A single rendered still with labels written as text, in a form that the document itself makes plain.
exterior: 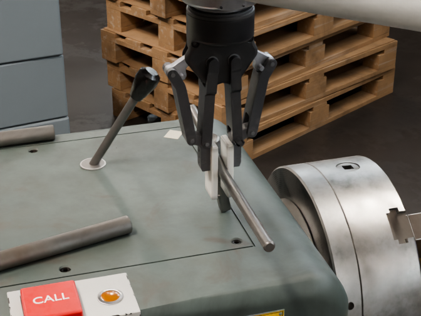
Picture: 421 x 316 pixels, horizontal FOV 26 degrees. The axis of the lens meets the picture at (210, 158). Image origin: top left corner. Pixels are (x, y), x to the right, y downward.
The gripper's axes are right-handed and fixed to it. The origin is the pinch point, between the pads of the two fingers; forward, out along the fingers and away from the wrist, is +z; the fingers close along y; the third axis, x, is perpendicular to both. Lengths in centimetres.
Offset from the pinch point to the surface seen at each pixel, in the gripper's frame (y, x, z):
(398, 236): 26.0, 1.6, 15.2
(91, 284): -17.1, -7.5, 8.4
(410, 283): 26.1, -2.6, 20.3
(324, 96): 134, 268, 120
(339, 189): 20.0, 8.3, 10.7
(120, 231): -12.1, 1.0, 7.4
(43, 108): 0, 224, 90
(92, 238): -15.6, 0.1, 7.3
